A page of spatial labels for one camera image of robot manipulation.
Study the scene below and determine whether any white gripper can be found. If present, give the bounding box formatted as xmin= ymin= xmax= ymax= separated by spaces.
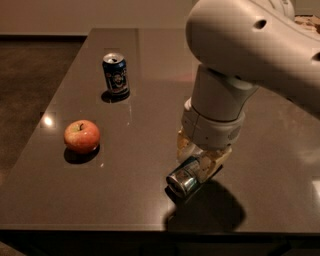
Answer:
xmin=177 ymin=99 xmax=245 ymax=183

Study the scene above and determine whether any silver blue redbull can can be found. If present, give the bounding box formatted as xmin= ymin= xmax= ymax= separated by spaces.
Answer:
xmin=166 ymin=156 xmax=203 ymax=198

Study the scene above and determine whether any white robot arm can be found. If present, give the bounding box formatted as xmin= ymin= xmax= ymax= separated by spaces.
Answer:
xmin=178 ymin=0 xmax=320 ymax=183

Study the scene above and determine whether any dark blue soda can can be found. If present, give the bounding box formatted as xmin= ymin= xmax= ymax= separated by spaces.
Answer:
xmin=102 ymin=52 xmax=130 ymax=99

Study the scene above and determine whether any red apple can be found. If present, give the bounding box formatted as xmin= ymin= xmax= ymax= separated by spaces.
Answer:
xmin=64 ymin=120 xmax=100 ymax=154

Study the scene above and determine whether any crumpled beige bag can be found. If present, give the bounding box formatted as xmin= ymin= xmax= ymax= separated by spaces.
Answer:
xmin=295 ymin=15 xmax=320 ymax=34

